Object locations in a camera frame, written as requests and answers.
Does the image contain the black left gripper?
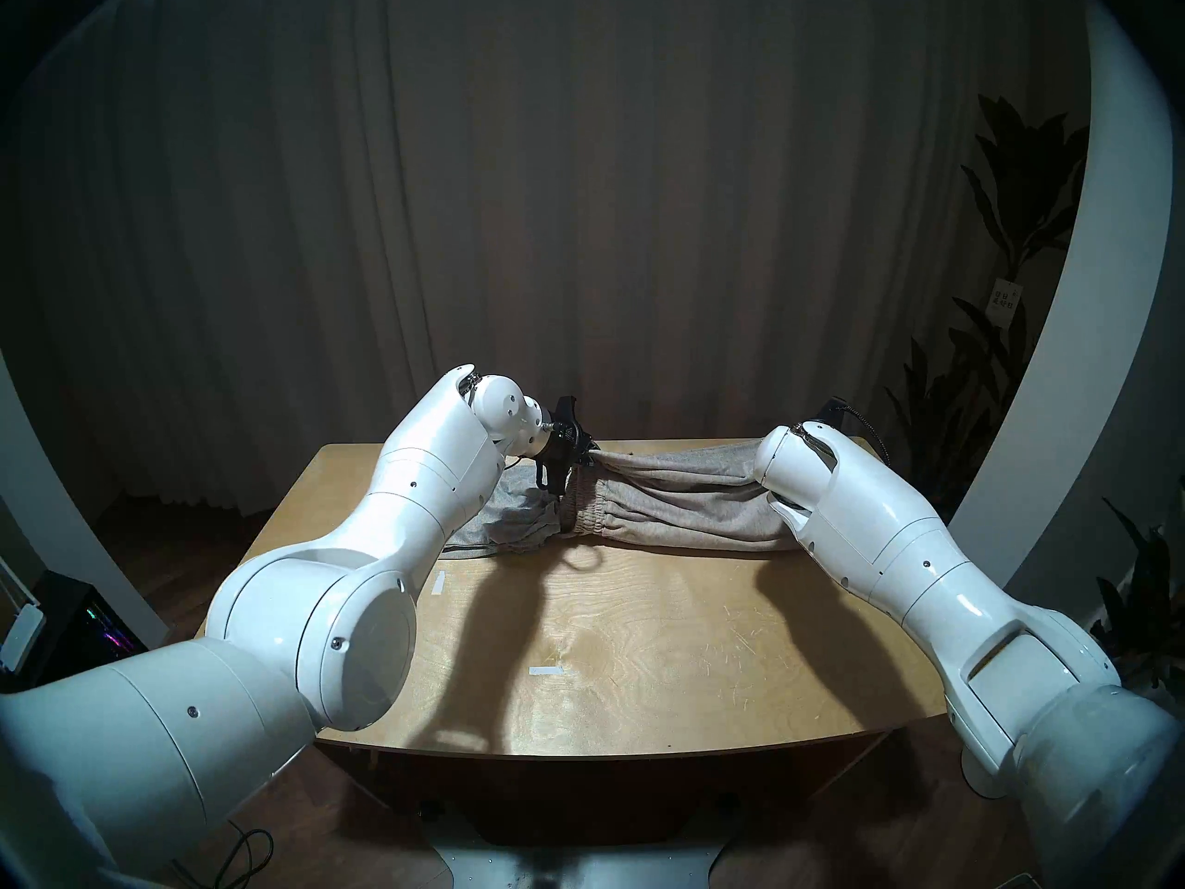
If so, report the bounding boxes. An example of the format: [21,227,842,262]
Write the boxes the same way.
[535,394,595,479]

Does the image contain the light grey shorts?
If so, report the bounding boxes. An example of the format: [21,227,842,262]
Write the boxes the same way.
[441,469,564,561]

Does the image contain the beige sweat shorts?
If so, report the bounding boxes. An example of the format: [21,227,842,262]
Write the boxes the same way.
[554,438,805,557]

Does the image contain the light wooden table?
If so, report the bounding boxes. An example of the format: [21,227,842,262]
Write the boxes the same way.
[194,435,950,761]

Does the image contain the brown pleated curtain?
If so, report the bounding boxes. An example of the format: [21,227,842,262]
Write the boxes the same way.
[0,0,1089,518]

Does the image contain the tall dark leafy plant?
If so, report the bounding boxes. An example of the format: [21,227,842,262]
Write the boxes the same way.
[884,94,1090,532]

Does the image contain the black computer tower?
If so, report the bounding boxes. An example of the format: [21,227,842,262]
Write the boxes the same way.
[0,572,147,692]

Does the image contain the white cylindrical pot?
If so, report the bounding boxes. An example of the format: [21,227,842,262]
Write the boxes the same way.
[961,746,1012,801]

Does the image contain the white router box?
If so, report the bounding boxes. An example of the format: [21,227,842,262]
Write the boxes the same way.
[0,563,46,672]

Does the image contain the small dark leafy plant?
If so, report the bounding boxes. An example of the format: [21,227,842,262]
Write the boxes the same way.
[1088,498,1185,689]

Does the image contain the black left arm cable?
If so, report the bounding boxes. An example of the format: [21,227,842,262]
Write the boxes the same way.
[531,459,573,532]

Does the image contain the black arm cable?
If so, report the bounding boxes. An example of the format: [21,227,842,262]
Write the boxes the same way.
[813,395,892,468]
[531,459,573,532]

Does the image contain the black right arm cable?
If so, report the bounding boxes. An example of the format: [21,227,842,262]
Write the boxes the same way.
[813,395,892,468]

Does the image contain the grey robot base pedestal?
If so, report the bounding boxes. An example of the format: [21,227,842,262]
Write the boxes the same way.
[430,836,734,889]

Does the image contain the black floor cable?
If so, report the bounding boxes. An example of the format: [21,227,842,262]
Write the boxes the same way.
[171,827,275,888]

